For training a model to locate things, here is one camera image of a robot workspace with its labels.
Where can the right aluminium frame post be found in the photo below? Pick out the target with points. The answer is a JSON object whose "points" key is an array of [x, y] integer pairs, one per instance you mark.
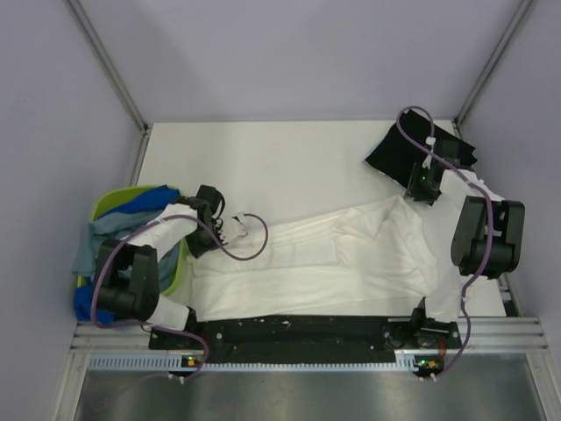
{"points": [[515, 24]]}

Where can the folded black t shirt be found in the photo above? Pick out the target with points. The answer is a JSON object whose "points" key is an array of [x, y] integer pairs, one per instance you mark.
{"points": [[395, 157]]}

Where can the grey blue t shirt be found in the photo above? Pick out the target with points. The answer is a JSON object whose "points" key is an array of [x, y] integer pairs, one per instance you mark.
{"points": [[118, 225]]}

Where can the green plastic basket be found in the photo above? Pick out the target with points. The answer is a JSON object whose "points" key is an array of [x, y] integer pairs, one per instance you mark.
{"points": [[131, 197]]}

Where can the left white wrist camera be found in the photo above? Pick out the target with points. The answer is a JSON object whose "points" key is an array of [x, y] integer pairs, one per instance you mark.
{"points": [[235, 227]]}

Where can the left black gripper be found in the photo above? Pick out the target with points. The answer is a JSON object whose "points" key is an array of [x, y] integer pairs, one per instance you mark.
{"points": [[197, 250]]}

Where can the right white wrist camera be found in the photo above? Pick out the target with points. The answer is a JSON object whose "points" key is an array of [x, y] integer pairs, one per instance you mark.
{"points": [[429, 144]]}

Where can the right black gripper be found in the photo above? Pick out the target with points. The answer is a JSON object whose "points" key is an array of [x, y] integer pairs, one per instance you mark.
{"points": [[414, 191]]}

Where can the left aluminium frame post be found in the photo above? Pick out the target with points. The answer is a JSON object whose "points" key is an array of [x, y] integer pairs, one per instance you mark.
{"points": [[107, 65]]}

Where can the royal blue t shirt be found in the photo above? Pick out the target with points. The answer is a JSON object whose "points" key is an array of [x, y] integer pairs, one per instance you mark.
{"points": [[87, 302]]}

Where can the aluminium frame post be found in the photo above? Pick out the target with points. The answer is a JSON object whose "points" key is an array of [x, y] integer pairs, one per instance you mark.
{"points": [[515, 24], [107, 65]]}

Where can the white floral t shirt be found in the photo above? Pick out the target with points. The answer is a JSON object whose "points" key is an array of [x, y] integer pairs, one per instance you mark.
{"points": [[378, 259]]}

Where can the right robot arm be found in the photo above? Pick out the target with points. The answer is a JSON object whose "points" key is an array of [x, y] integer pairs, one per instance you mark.
{"points": [[478, 232]]}

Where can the slotted cable duct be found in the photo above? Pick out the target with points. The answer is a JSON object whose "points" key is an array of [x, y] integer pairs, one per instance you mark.
{"points": [[185, 364]]}

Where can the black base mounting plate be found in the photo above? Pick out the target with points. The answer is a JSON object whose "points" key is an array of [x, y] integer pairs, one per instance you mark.
{"points": [[322, 339]]}

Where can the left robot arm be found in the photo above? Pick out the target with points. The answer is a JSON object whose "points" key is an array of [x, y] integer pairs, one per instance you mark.
{"points": [[127, 280]]}

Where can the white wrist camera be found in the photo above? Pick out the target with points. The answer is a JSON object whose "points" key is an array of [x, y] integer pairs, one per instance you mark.
{"points": [[429, 144], [235, 227]]}

